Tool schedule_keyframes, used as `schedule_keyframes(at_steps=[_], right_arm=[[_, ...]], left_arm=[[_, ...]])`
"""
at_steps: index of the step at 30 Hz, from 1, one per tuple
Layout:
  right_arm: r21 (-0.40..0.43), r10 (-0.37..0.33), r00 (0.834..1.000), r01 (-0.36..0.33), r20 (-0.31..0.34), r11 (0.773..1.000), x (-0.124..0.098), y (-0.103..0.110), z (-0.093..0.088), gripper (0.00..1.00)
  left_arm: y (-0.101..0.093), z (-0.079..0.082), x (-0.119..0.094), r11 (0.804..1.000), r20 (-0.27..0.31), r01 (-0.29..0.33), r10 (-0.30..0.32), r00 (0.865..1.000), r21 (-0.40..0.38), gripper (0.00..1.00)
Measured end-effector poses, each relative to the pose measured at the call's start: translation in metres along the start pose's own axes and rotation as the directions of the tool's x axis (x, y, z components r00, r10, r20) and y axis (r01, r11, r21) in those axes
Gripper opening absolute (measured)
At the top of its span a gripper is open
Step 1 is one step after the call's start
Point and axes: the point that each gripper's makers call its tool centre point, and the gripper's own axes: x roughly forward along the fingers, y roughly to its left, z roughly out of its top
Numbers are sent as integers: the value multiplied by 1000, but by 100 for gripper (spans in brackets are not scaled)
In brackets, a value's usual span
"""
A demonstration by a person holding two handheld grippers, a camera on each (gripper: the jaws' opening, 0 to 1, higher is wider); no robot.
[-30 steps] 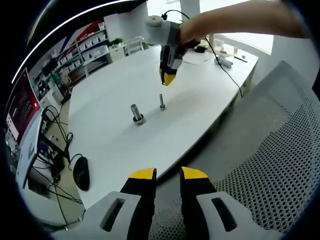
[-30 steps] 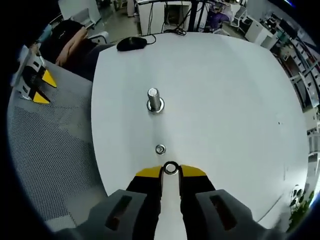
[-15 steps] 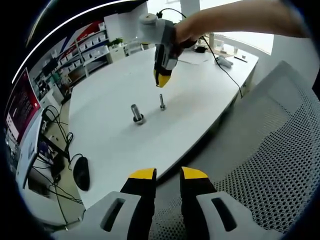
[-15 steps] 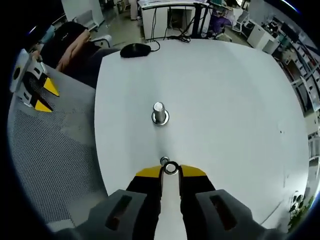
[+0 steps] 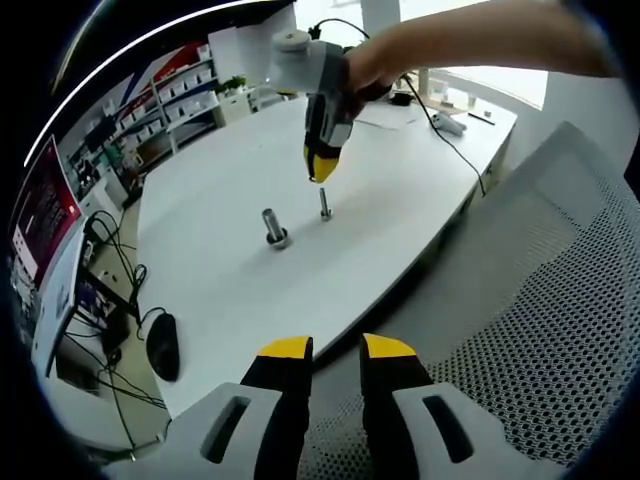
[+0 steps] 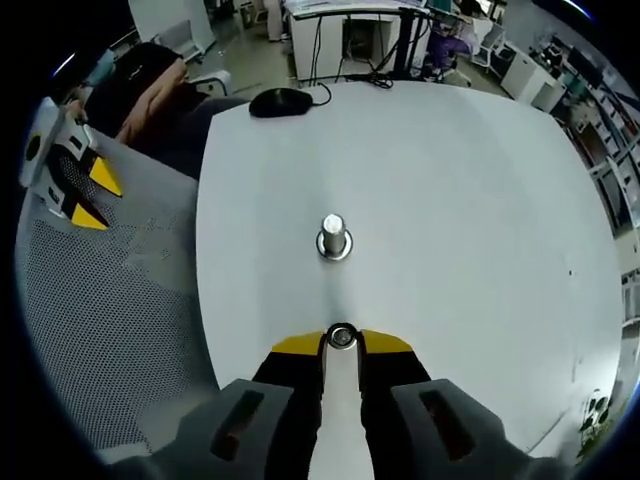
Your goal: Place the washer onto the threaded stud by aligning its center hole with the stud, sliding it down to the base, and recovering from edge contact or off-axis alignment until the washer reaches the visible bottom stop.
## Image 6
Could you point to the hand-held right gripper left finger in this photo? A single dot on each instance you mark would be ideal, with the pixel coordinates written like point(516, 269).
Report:
point(260, 430)

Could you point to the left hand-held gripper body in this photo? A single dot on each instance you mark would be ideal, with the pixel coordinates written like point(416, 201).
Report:
point(40, 145)

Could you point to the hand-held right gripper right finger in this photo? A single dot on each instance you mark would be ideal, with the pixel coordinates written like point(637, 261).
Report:
point(415, 430)

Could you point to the small threaded steel stud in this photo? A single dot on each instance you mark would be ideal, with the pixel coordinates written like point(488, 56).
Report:
point(342, 336)

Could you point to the large threaded steel stud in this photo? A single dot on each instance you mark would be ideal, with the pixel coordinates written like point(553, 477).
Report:
point(334, 240)

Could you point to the grey mesh chair backrest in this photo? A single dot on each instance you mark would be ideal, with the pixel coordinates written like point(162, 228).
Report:
point(110, 310)

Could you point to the grey chair armrest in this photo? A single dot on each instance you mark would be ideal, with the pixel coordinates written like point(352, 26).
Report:
point(212, 82)

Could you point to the black computer mouse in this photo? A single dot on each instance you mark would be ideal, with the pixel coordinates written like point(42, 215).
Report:
point(280, 102)

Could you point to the white desk with black legs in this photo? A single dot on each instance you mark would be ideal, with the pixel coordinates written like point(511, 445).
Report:
point(325, 45)

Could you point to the white office chair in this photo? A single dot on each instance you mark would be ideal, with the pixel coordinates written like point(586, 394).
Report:
point(487, 47)

